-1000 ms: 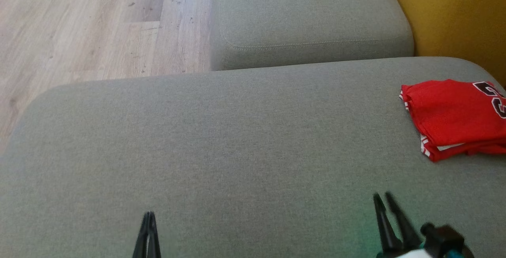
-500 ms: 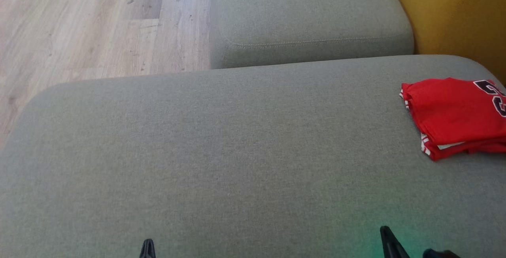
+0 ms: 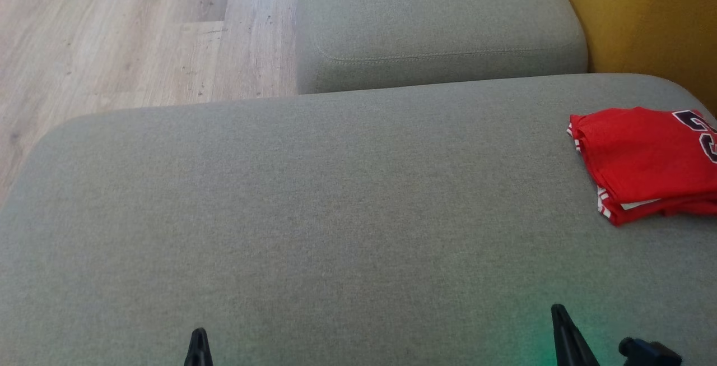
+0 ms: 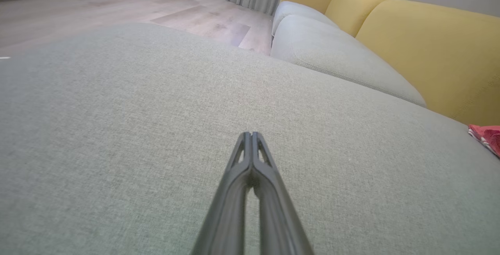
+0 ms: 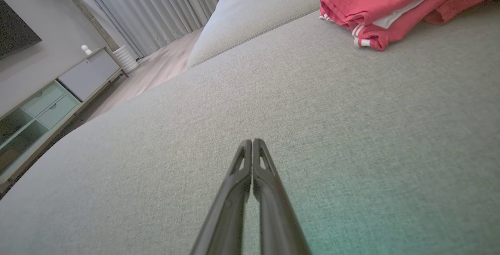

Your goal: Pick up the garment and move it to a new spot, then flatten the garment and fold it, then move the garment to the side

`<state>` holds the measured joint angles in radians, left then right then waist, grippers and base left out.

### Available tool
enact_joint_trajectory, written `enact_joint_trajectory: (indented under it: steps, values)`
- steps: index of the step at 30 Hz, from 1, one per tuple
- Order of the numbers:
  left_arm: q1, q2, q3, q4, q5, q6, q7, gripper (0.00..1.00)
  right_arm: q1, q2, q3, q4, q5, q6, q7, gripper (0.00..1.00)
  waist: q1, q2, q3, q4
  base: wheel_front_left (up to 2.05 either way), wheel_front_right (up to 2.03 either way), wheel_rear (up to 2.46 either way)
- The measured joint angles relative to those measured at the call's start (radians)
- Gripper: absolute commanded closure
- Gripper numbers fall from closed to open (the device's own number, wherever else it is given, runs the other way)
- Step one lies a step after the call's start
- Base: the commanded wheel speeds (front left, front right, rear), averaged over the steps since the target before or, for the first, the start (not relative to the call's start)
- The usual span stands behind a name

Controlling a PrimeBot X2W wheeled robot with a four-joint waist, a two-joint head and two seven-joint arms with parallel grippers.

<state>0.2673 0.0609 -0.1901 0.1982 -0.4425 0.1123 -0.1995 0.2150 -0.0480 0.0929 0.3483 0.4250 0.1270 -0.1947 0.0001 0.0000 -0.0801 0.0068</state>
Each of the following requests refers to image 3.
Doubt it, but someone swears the red white basketball jersey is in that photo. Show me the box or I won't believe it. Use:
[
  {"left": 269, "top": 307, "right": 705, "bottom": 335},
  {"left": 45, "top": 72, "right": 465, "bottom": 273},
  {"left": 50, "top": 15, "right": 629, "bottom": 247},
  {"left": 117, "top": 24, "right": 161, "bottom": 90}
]
[{"left": 567, "top": 106, "right": 717, "bottom": 226}]

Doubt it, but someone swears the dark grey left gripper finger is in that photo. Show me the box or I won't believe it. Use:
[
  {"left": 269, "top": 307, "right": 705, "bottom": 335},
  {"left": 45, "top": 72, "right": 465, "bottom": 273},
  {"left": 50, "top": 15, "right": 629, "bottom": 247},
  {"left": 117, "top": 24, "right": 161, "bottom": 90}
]
[{"left": 184, "top": 328, "right": 213, "bottom": 366}]

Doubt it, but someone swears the large grey sofa seat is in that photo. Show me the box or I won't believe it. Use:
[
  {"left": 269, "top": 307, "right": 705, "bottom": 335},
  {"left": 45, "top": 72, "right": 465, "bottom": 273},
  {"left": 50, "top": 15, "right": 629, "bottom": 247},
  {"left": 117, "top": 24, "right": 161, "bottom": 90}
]
[{"left": 0, "top": 73, "right": 717, "bottom": 366}]

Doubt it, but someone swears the small grey sofa cushion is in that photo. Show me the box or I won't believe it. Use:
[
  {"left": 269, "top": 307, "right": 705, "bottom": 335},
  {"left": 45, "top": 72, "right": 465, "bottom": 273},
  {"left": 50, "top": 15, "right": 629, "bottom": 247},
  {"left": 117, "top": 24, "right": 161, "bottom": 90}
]
[{"left": 295, "top": 0, "right": 589, "bottom": 95}]

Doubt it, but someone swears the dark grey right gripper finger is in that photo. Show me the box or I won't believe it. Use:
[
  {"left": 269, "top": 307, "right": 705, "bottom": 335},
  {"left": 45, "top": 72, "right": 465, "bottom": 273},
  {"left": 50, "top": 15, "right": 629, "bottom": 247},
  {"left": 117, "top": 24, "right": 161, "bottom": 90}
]
[{"left": 552, "top": 304, "right": 600, "bottom": 366}]

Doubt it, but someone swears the mustard yellow upholstered panel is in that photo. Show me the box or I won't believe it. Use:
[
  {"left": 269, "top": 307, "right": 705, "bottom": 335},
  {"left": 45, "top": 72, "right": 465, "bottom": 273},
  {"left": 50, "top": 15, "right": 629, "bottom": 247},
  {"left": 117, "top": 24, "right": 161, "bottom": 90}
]
[{"left": 549, "top": 0, "right": 717, "bottom": 114}]

